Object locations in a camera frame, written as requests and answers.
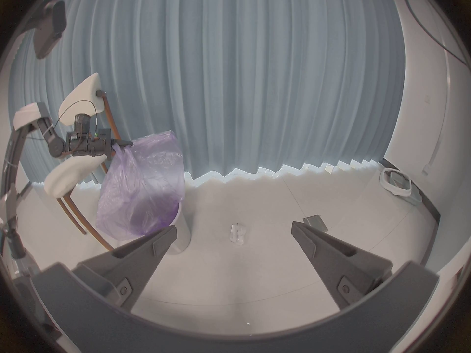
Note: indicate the white paper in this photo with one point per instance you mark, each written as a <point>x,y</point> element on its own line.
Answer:
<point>238,234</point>

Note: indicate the white cushioned wooden chair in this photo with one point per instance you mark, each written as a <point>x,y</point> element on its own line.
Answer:
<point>82,92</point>

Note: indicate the pale blue curtain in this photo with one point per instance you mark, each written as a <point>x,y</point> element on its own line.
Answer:
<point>257,68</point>

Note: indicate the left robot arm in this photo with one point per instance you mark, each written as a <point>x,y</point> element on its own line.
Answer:
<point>31,114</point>

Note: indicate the white rimmed grey basin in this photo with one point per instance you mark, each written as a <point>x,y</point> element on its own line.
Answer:
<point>399,186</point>

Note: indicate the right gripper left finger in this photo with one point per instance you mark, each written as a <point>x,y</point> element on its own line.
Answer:
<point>125,270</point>

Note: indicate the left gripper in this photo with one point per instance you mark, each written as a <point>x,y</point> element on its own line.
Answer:
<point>88,147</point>

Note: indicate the purple plastic bag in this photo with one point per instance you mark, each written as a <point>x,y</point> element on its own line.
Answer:
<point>147,182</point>

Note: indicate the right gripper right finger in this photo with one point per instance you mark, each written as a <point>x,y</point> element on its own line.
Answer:
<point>342,267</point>

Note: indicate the white trash bin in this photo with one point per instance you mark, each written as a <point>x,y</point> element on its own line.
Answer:
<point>183,230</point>

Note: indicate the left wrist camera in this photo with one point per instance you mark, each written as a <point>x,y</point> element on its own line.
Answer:
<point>103,132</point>

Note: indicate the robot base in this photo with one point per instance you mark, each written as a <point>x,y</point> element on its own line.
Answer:
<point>18,270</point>

